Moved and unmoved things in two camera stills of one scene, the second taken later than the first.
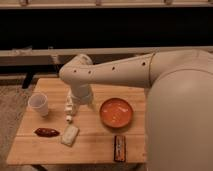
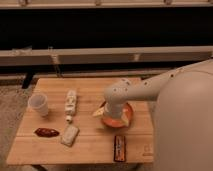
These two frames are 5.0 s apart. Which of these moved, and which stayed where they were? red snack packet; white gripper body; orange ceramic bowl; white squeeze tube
Moved: white gripper body
Stayed: orange ceramic bowl; white squeeze tube; red snack packet
